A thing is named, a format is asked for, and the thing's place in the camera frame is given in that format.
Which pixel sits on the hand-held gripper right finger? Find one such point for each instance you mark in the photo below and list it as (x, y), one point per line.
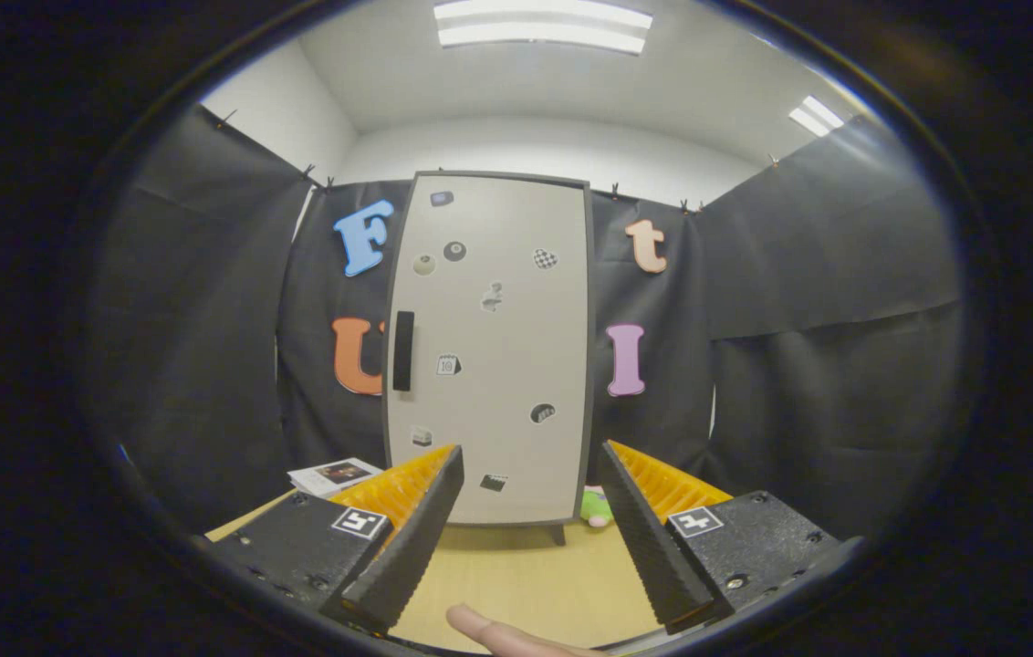
(653, 538)

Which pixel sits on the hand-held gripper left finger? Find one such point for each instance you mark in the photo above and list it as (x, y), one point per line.
(416, 538)

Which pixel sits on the white shoe cabinet door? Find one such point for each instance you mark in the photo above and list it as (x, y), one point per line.
(498, 411)

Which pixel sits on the grey shoe cabinet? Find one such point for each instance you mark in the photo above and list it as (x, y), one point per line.
(590, 365)

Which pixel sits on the green plush toy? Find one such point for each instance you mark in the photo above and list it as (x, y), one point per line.
(597, 511)

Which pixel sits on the white book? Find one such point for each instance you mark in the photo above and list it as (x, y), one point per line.
(334, 474)

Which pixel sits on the black backdrop cloth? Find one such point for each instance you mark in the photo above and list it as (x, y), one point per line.
(808, 274)

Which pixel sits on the small ceiling light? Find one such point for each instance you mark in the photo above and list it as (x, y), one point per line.
(816, 116)

